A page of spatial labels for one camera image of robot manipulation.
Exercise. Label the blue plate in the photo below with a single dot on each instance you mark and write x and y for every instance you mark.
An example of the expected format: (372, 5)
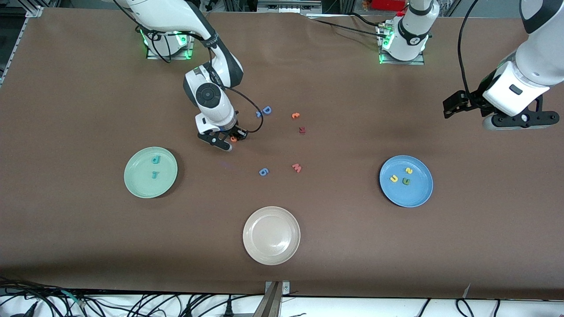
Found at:
(416, 193)

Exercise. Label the aluminium background frame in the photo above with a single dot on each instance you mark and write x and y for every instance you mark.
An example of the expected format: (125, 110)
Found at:
(288, 5)

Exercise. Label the aluminium edge bracket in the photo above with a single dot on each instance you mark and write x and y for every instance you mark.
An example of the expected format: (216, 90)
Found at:
(273, 299)

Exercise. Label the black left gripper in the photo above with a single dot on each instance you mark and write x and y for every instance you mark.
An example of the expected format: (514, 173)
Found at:
(472, 101)

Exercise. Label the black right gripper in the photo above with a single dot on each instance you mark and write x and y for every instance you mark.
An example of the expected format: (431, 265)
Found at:
(238, 131)

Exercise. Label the red background box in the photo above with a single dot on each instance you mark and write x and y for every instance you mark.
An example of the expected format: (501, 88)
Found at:
(387, 4)

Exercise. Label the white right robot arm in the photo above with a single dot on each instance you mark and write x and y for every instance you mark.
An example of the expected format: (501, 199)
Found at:
(220, 110)

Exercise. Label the mint green plate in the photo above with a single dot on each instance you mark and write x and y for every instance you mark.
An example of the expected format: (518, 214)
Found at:
(141, 185)

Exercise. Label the pink foam letter W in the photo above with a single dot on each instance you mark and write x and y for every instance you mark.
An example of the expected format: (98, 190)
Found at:
(296, 167)

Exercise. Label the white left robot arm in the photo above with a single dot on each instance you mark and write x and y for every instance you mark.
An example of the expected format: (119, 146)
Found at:
(412, 31)

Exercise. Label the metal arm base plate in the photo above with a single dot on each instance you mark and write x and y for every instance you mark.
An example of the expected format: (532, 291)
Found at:
(402, 62)
(190, 50)

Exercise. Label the metal table corner bracket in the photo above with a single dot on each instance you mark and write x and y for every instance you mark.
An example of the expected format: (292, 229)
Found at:
(34, 11)

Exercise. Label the white tape scrap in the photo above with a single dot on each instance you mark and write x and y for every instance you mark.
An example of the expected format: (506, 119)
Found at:
(466, 290)

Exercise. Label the blue foam letter D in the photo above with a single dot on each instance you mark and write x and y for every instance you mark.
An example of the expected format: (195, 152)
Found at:
(264, 110)

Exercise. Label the beige plate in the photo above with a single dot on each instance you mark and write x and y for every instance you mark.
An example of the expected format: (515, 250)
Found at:
(271, 235)

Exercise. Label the blue foam number 6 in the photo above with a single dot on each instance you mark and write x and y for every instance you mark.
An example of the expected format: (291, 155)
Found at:
(263, 171)

